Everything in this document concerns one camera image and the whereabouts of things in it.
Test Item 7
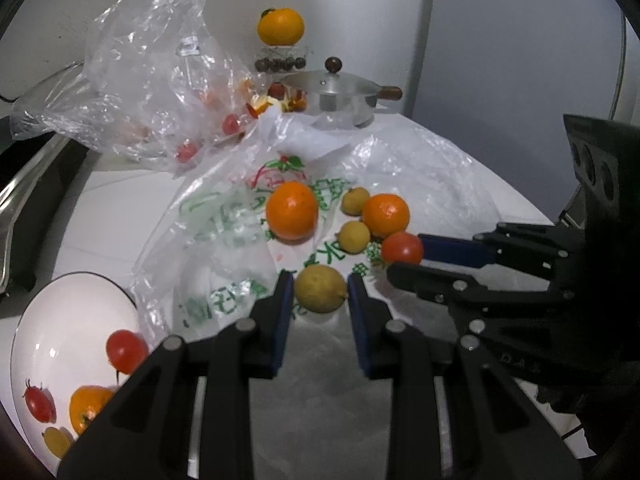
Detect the printed plastic bag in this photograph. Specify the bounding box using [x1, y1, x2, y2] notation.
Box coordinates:
[132, 110, 501, 341]

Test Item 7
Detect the white plate with dark rim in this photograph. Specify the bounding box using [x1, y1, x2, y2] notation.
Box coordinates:
[10, 271, 151, 478]

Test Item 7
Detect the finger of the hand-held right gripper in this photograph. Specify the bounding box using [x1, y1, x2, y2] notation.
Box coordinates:
[387, 260, 576, 337]
[417, 221, 586, 286]

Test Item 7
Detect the clear plastic bag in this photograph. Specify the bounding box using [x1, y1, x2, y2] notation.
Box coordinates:
[10, 0, 281, 176]

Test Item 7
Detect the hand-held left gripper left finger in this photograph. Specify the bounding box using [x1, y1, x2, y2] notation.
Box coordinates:
[56, 269, 296, 480]

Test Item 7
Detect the small yellow lemon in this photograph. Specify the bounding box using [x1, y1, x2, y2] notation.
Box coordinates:
[341, 187, 371, 216]
[338, 221, 371, 255]
[294, 265, 348, 314]
[41, 426, 73, 460]

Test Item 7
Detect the clear box of dark balls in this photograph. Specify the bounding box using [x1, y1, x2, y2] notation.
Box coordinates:
[254, 45, 308, 73]

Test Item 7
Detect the large orange with leaf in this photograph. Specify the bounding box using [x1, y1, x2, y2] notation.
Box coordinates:
[257, 7, 306, 47]

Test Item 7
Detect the red cherry tomato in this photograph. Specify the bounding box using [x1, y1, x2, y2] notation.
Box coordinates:
[381, 231, 425, 267]
[106, 329, 150, 375]
[22, 380, 57, 423]

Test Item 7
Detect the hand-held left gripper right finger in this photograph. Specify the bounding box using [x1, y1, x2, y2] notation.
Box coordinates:
[346, 272, 583, 480]

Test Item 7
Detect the small steel lidded pot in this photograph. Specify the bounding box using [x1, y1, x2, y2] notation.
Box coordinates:
[280, 57, 403, 128]

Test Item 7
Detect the small orange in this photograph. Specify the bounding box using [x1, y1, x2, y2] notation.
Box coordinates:
[69, 385, 118, 436]
[361, 194, 411, 239]
[266, 181, 320, 241]

